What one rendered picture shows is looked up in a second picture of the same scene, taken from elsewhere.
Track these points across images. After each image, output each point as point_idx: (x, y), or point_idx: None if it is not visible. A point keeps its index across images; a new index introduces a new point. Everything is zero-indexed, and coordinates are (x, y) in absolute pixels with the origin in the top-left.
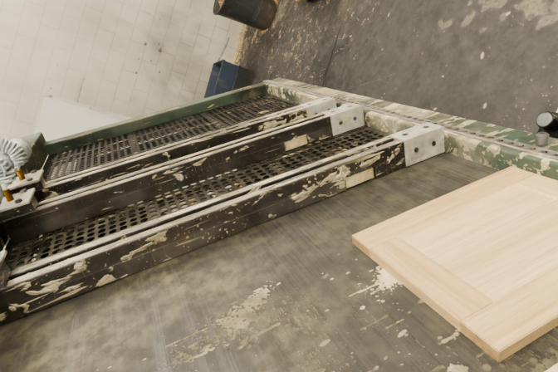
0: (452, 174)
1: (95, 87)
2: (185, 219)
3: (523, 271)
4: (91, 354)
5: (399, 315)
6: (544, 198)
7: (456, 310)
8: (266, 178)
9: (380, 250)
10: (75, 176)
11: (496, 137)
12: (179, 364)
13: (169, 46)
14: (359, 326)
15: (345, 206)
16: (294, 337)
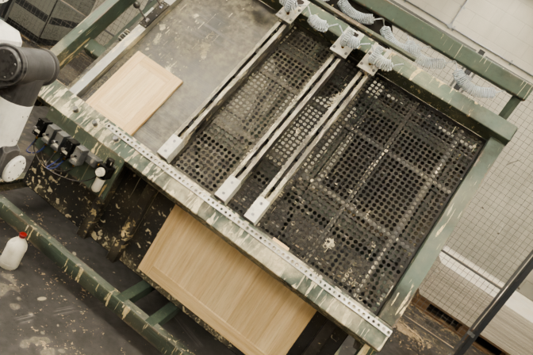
0: (153, 135)
1: None
2: (242, 60)
3: (131, 75)
4: (239, 27)
5: (161, 59)
6: (120, 112)
7: (147, 59)
8: (246, 122)
9: (170, 75)
10: (356, 85)
11: (132, 146)
12: (211, 32)
13: None
14: (170, 53)
15: (193, 104)
16: (185, 46)
